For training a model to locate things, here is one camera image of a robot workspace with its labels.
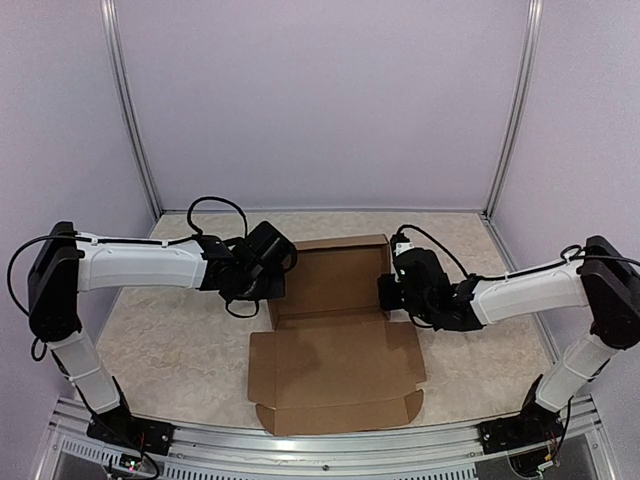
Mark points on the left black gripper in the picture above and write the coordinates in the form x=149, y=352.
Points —
x=278, y=288

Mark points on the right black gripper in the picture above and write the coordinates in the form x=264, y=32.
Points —
x=386, y=299

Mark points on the brown cardboard box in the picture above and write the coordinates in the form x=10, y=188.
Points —
x=333, y=361

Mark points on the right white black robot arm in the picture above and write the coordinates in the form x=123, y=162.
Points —
x=593, y=276

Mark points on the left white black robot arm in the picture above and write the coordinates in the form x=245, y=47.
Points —
x=251, y=268

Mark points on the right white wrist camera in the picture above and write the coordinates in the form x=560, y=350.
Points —
x=400, y=244

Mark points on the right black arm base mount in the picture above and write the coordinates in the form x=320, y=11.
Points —
x=518, y=431

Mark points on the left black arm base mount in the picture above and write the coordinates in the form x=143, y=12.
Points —
x=141, y=434

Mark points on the aluminium front frame rail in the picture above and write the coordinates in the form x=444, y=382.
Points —
x=198, y=451

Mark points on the left aluminium corner post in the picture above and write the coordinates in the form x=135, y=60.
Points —
x=109, y=15

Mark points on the aluminium corner post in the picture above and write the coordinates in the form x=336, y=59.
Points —
x=109, y=15
x=517, y=106

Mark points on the right aluminium corner post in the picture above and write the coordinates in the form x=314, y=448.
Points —
x=517, y=106

